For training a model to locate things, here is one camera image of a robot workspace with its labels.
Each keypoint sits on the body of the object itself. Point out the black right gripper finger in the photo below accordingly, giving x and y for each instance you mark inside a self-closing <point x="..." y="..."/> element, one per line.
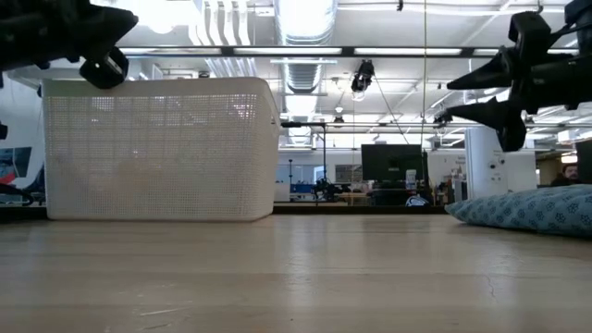
<point x="490" y="74"/>
<point x="499" y="120"/>

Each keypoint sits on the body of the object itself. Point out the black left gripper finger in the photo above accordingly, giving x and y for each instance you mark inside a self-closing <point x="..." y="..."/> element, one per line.
<point x="113" y="25"/>

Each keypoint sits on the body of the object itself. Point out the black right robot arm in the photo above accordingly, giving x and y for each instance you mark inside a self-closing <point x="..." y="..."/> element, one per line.
<point x="583" y="11"/>

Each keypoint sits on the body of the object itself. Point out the white perforated plastic basket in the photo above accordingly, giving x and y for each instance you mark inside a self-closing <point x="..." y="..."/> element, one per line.
<point x="162" y="152"/>

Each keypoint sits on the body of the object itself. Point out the white round pillar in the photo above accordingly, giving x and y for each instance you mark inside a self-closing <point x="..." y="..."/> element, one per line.
<point x="484" y="162"/>

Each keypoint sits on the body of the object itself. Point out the person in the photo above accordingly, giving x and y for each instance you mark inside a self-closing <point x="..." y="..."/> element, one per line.
<point x="568" y="175"/>

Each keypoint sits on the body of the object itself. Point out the blue patterned pad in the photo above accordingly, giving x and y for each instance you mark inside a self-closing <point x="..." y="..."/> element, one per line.
<point x="532" y="210"/>

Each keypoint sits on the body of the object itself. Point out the black computer monitor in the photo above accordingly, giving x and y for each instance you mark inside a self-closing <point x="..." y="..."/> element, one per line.
<point x="393" y="162"/>

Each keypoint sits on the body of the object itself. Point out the black pole stand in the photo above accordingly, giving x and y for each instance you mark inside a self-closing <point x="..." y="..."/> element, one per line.
<point x="324" y="152"/>

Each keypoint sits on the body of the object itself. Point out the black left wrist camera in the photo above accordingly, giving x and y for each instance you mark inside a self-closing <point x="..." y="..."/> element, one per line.
<point x="104" y="68"/>

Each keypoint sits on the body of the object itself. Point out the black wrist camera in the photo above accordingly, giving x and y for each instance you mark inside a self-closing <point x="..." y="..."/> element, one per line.
<point x="104" y="68"/>
<point x="529" y="28"/>

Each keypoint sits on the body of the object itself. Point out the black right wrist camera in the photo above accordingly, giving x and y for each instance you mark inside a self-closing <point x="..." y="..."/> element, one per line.
<point x="529" y="28"/>

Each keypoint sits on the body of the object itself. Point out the black hanging ceiling camera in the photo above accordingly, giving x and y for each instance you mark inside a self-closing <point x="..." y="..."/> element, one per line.
<point x="362" y="76"/>

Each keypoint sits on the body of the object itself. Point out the black overhead light rail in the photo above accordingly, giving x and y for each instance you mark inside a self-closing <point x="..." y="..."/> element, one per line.
<point x="347" y="51"/>

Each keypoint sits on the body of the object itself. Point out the silver ceiling air duct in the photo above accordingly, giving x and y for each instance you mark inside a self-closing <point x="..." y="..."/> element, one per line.
<point x="303" y="37"/>

